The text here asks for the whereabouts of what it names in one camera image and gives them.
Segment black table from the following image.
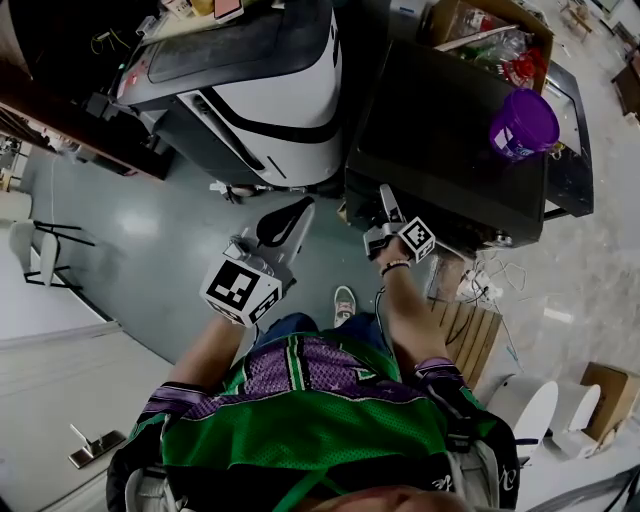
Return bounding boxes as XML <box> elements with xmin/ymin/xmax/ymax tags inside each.
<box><xmin>542</xmin><ymin>59</ymin><xmax>596</xmax><ymax>219</ymax></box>

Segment brown wooden desk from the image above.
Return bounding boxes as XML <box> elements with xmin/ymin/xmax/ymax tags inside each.
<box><xmin>610</xmin><ymin>59</ymin><xmax>640</xmax><ymax>121</ymax></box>

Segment white power strip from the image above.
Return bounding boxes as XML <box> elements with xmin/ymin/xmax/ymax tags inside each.
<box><xmin>457</xmin><ymin>269</ymin><xmax>501</xmax><ymax>304</ymax></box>

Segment purple plastic bucket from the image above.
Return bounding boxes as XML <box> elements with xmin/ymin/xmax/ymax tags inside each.
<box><xmin>488</xmin><ymin>88</ymin><xmax>561</xmax><ymax>164</ymax></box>

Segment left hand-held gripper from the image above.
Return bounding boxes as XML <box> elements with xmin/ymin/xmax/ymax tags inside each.
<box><xmin>198</xmin><ymin>196</ymin><xmax>318</xmax><ymax>330</ymax></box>

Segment white and pink shoe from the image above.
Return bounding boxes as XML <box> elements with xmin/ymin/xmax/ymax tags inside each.
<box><xmin>332</xmin><ymin>285</ymin><xmax>357</xmax><ymax>330</ymax></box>

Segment wooden stool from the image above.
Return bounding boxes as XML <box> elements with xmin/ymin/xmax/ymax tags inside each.
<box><xmin>558</xmin><ymin>0</ymin><xmax>596</xmax><ymax>34</ymax></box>

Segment silver door handle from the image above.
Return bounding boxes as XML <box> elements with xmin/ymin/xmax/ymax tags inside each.
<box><xmin>67</xmin><ymin>423</ymin><xmax>127</xmax><ymax>470</ymax></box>

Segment wooden slat pallet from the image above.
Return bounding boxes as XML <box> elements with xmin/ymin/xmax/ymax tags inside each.
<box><xmin>430</xmin><ymin>299</ymin><xmax>504</xmax><ymax>391</ymax></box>

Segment black and white machine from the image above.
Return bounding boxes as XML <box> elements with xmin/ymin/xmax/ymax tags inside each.
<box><xmin>107</xmin><ymin>0</ymin><xmax>346</xmax><ymax>189</ymax></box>

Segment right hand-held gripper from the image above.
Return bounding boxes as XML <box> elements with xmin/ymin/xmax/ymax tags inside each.
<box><xmin>362</xmin><ymin>183</ymin><xmax>437</xmax><ymax>265</ymax></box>

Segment blue shorts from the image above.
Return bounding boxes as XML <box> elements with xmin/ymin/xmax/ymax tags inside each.
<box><xmin>249</xmin><ymin>312</ymin><xmax>396</xmax><ymax>359</ymax></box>

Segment dark brown wooden shelf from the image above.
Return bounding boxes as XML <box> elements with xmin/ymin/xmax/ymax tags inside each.
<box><xmin>0</xmin><ymin>0</ymin><xmax>171</xmax><ymax>181</ymax></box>

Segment white chair with black legs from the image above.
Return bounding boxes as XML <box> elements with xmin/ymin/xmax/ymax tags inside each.
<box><xmin>9</xmin><ymin>219</ymin><xmax>96</xmax><ymax>291</ymax></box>

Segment green and purple jersey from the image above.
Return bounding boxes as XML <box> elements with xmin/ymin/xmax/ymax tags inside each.
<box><xmin>130</xmin><ymin>334</ymin><xmax>501</xmax><ymax>501</ymax></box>

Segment wooden stick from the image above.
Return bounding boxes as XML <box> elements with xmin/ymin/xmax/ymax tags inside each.
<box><xmin>433</xmin><ymin>23</ymin><xmax>522</xmax><ymax>52</ymax></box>

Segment black washing machine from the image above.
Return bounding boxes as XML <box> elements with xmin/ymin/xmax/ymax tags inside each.
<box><xmin>343</xmin><ymin>38</ymin><xmax>549</xmax><ymax>251</ymax></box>

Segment small white device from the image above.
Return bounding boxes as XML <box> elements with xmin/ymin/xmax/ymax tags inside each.
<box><xmin>388</xmin><ymin>0</ymin><xmax>427</xmax><ymax>19</ymax></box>

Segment red plastic item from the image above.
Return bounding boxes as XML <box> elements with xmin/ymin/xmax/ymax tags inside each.
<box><xmin>504</xmin><ymin>47</ymin><xmax>549</xmax><ymax>84</ymax></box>

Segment thin black cable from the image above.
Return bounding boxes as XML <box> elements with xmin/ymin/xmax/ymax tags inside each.
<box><xmin>373</xmin><ymin>285</ymin><xmax>396</xmax><ymax>357</ymax></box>

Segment person's left forearm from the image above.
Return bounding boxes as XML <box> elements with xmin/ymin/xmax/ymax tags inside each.
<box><xmin>167</xmin><ymin>315</ymin><xmax>256</xmax><ymax>396</ymax></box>

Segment open cardboard box with clutter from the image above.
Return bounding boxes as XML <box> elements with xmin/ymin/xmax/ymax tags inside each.
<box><xmin>417</xmin><ymin>0</ymin><xmax>556</xmax><ymax>96</ymax></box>

